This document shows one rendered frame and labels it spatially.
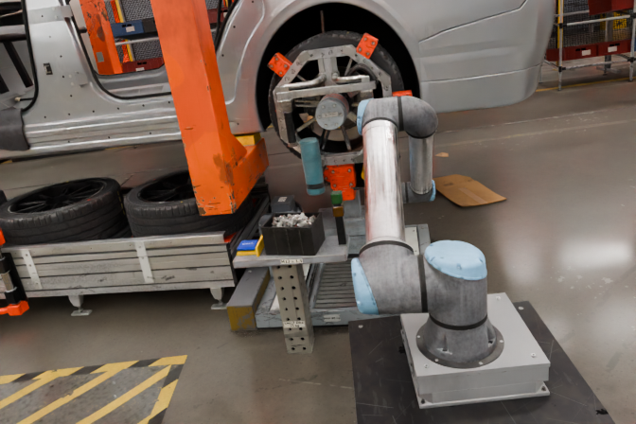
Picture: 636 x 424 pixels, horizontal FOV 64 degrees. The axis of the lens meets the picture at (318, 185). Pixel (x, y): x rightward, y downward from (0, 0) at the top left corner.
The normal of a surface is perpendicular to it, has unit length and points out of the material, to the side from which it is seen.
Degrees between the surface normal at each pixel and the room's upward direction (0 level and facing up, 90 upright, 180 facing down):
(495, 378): 90
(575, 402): 0
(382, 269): 34
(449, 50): 90
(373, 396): 0
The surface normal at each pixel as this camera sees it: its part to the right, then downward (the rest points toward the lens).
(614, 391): -0.14, -0.94
